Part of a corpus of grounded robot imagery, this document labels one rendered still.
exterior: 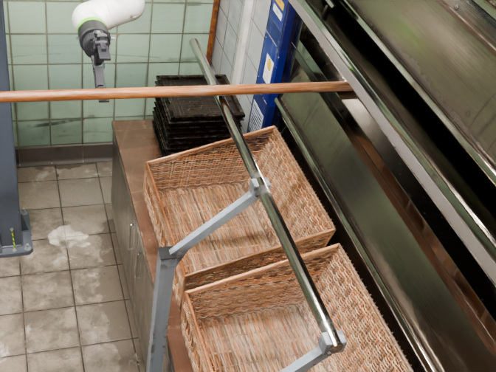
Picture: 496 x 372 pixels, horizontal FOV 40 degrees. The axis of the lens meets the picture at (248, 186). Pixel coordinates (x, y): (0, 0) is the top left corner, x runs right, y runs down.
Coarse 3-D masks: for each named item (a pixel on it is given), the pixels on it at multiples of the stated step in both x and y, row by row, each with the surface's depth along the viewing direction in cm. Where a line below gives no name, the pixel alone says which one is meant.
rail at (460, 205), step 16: (304, 0) 189; (320, 16) 183; (336, 48) 172; (352, 64) 165; (368, 80) 160; (384, 112) 152; (400, 128) 147; (416, 144) 142; (432, 160) 139; (432, 176) 137; (448, 192) 132; (464, 208) 128; (480, 224) 125; (480, 240) 124
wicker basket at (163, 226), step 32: (160, 160) 238; (192, 160) 243; (224, 160) 248; (256, 160) 253; (288, 160) 234; (160, 192) 248; (192, 192) 251; (224, 192) 254; (288, 192) 233; (160, 224) 225; (192, 224) 237; (224, 224) 240; (256, 224) 243; (288, 224) 230; (320, 224) 214; (192, 256) 226; (224, 256) 228; (256, 256) 204; (192, 288) 204
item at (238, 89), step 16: (0, 96) 174; (16, 96) 175; (32, 96) 176; (48, 96) 178; (64, 96) 179; (80, 96) 180; (96, 96) 182; (112, 96) 183; (128, 96) 185; (144, 96) 186; (160, 96) 188; (176, 96) 189; (192, 96) 191
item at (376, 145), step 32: (320, 64) 217; (352, 96) 205; (352, 128) 197; (384, 160) 182; (416, 192) 174; (416, 224) 169; (448, 224) 166; (448, 256) 157; (480, 288) 150; (480, 320) 148
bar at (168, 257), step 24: (192, 48) 216; (216, 96) 196; (240, 144) 179; (264, 192) 165; (216, 216) 172; (192, 240) 173; (288, 240) 153; (168, 264) 175; (168, 288) 182; (312, 288) 143; (168, 312) 188; (312, 312) 140; (336, 336) 134; (312, 360) 136
